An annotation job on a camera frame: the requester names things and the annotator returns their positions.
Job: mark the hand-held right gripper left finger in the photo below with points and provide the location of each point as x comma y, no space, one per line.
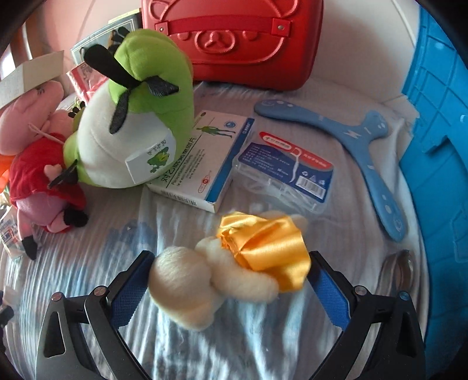
128,292

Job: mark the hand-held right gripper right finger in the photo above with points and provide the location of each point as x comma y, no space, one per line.
331,292

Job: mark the white plush with yellow ribbon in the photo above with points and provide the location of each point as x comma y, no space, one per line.
182,277

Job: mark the blue plastic storage container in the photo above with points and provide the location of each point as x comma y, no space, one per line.
438,128

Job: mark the light blue bed sheet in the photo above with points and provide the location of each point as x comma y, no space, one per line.
146,226

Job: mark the white toothpaste box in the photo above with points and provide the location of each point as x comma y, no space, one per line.
9,234

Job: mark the clear floss pick box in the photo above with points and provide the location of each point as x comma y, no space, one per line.
285,164

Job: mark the blue boomerang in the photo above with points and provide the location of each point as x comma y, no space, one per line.
369,157

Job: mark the green frog plush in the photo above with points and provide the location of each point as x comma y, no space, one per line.
102,139

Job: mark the white blue medicine box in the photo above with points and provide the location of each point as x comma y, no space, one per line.
212,160

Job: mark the pink pig plush red dress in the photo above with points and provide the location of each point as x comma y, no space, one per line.
33,164

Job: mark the orange plush toy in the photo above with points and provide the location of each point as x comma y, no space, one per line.
3,166

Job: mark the pink packet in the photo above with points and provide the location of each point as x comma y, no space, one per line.
82,78

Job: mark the long white green-ended box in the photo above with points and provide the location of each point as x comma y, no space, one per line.
29,76

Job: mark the red bear-embossed suitcase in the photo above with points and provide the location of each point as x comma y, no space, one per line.
234,65

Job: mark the wooden framed padded headboard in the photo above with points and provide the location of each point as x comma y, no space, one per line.
365,44

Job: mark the black printed box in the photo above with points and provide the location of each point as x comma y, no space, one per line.
95,42

